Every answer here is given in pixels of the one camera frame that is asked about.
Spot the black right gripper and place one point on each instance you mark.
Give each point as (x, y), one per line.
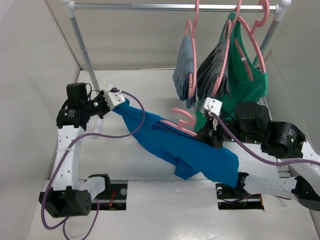
(210, 134)

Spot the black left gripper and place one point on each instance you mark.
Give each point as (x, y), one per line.
(100, 96)

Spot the blue t shirt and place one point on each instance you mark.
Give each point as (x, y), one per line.
(189, 156)

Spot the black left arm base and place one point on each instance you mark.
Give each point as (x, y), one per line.
(113, 198)

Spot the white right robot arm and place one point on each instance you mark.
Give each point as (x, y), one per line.
(275, 143)

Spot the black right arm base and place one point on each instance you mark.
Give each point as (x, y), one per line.
(237, 198)

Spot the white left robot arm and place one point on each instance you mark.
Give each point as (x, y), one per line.
(66, 196)

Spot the pink hanger with green top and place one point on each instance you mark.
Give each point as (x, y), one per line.
(251, 34)

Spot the pink hanger with grey garment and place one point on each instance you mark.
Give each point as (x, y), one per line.
(227, 35)

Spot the pink hanger with denim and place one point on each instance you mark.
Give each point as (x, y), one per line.
(191, 26)

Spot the green tank top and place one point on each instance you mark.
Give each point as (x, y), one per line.
(241, 88)

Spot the grey garment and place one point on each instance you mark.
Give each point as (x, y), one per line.
(208, 72)

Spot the light blue denim garment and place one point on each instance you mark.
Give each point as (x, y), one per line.
(184, 66)

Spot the silver clothes rack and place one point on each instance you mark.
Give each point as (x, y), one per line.
(71, 6)

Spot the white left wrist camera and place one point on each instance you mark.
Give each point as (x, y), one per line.
(113, 99)

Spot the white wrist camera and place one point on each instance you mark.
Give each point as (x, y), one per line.
(113, 99)
(211, 107)

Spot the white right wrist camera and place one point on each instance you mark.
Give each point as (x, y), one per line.
(211, 107)

